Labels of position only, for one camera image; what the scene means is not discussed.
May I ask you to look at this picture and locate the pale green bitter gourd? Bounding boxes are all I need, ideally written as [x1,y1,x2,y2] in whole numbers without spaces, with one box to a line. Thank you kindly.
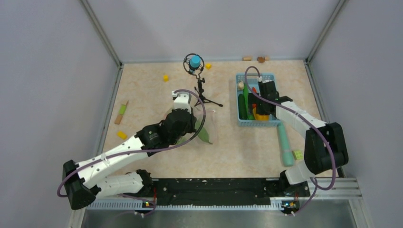
[176,117,218,145]

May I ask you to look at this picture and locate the clear pink zip top bag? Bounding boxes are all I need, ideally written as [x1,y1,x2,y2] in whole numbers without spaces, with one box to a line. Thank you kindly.
[189,106,218,145]

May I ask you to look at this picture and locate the yellow bell pepper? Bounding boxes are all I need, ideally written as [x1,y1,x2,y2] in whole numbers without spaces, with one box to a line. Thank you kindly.
[252,108,269,121]

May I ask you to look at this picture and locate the dark green cucumber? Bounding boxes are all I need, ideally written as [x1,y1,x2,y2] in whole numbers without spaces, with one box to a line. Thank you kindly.
[237,94,248,120]

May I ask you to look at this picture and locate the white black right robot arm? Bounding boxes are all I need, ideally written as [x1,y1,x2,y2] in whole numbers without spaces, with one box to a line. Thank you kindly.
[254,80,349,196]

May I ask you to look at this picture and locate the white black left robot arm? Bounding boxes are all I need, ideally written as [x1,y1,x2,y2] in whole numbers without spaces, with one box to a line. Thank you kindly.
[57,107,201,210]

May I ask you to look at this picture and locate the light blue perforated plastic basket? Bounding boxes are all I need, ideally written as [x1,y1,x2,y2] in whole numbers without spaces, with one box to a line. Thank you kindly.
[235,73,281,127]

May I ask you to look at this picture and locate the green leafy vegetable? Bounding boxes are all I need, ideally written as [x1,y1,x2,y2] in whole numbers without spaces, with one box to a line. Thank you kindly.
[243,85,255,120]

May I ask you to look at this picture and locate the green and wood block stick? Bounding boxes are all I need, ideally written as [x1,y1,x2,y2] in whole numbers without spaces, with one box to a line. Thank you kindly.
[114,100,129,125]

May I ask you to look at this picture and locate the yellow block near left edge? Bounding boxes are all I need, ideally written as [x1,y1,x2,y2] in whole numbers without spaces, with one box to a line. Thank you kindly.
[116,131,127,140]

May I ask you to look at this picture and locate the teal cylinder roller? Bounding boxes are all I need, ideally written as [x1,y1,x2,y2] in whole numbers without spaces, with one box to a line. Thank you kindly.
[277,122,294,167]

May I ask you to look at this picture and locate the yellow-green cube block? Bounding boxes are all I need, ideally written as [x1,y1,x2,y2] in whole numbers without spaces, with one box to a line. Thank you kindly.
[292,150,304,160]

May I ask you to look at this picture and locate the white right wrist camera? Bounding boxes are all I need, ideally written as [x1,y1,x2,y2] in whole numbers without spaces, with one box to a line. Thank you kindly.
[258,76,272,83]

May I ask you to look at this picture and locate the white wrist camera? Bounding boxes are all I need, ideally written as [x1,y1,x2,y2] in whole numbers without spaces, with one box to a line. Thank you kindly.
[258,76,272,83]
[172,91,192,114]

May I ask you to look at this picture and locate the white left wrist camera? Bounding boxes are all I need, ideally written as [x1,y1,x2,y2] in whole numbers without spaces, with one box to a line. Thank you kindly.
[172,91,192,114]

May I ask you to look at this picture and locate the wooden cork pieces at wall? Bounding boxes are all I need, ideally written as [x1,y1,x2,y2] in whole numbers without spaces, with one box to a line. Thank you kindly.
[242,56,270,63]

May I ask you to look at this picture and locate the blue microphone in shock mount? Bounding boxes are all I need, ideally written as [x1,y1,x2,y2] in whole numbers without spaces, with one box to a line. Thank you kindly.
[182,53,205,76]

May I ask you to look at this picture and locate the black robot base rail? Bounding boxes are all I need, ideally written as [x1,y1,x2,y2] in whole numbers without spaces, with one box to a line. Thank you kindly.
[123,178,311,209]

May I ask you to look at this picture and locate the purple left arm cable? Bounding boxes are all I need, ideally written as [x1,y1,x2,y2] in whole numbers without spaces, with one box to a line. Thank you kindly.
[57,89,207,209]

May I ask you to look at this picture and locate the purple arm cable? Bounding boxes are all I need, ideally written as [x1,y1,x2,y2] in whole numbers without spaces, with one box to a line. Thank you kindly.
[244,66,337,216]
[57,89,207,209]

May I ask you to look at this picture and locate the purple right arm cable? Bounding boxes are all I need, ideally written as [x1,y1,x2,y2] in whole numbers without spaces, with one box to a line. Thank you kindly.
[244,66,337,216]

